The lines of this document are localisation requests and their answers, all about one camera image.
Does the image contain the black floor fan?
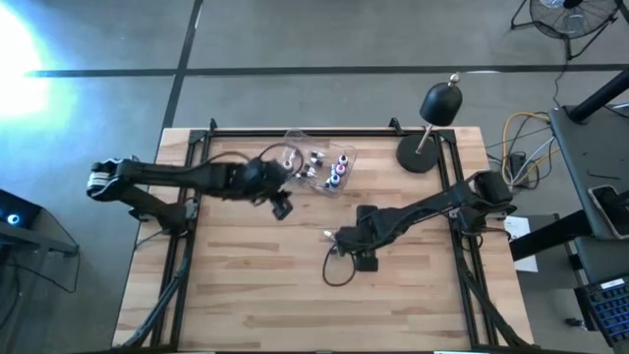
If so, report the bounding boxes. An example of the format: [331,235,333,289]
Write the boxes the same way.
[510,0,623,61]

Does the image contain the light grey cable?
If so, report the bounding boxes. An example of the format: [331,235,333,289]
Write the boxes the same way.
[508,137,559,196]

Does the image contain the black aluminium frame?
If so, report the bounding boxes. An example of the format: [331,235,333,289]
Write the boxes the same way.
[120,117,535,353]

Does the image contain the grey desk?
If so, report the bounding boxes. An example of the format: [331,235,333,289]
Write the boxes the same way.
[547,102,629,242]

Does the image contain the clear plastic container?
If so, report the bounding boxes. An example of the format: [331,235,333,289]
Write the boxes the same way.
[271,127,359,198]

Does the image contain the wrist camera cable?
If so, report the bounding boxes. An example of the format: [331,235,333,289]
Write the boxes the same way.
[257,142,305,181]
[321,243,358,288]

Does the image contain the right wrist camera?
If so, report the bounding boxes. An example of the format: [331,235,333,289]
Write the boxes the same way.
[354,253,380,273]

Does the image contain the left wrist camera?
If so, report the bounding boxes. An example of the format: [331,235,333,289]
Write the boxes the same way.
[270,198,295,221]

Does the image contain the black desk foot bar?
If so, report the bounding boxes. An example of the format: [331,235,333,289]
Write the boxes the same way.
[568,68,629,125]
[508,208,594,263]

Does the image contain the black box with blue light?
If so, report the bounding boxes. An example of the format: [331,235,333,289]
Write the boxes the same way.
[0,188,80,258]

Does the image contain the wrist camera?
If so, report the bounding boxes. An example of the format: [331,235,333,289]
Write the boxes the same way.
[270,198,295,221]
[354,253,380,273]

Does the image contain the black power strip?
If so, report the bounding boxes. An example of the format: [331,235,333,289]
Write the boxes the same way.
[508,150,531,189]

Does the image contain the black desk lamp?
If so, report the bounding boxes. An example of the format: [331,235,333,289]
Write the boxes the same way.
[395,72,464,175]

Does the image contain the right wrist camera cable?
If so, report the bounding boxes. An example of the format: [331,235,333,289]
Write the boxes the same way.
[321,243,358,288]

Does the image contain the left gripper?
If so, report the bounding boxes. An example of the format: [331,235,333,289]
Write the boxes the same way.
[240,156,302,204]

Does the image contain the backlit black keyboard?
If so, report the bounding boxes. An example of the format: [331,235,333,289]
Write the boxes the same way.
[573,275,629,349]

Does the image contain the white paper sheet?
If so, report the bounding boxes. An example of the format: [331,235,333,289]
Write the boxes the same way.
[503,214,540,274]

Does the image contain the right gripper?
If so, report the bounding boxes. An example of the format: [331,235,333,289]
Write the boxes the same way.
[329,205,380,258]

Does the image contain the yellow cable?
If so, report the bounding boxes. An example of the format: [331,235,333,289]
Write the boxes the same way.
[500,111,561,187]

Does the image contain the smartphone in beige case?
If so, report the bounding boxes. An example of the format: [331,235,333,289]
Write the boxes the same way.
[587,184,629,241]

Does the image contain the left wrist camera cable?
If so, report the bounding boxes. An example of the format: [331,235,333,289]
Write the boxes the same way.
[257,142,305,181]

